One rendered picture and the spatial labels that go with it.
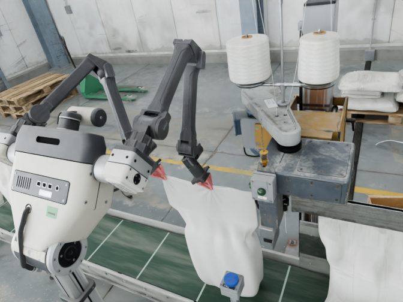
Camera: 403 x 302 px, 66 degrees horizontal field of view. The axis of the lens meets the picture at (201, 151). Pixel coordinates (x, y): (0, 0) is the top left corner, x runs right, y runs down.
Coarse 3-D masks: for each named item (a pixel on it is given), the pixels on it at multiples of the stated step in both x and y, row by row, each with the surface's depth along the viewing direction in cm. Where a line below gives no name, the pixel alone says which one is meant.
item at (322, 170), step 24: (312, 144) 113; (336, 144) 110; (264, 168) 108; (288, 168) 104; (312, 168) 101; (336, 168) 99; (288, 192) 105; (312, 192) 101; (336, 192) 97; (264, 216) 116
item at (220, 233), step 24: (168, 192) 163; (192, 192) 152; (216, 192) 145; (240, 192) 138; (192, 216) 161; (216, 216) 154; (240, 216) 147; (192, 240) 163; (216, 240) 153; (240, 240) 147; (216, 264) 162; (240, 264) 154
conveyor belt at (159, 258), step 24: (96, 240) 225; (120, 240) 221; (144, 240) 217; (168, 240) 213; (120, 264) 203; (144, 264) 200; (168, 264) 196; (192, 264) 194; (264, 264) 185; (168, 288) 182; (192, 288) 180; (216, 288) 177; (264, 288) 172; (288, 288) 170; (312, 288) 168
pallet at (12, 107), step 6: (54, 84) 624; (30, 96) 581; (42, 96) 572; (0, 102) 579; (30, 102) 553; (0, 108) 583; (6, 108) 587; (12, 108) 566; (18, 108) 569; (24, 108) 550
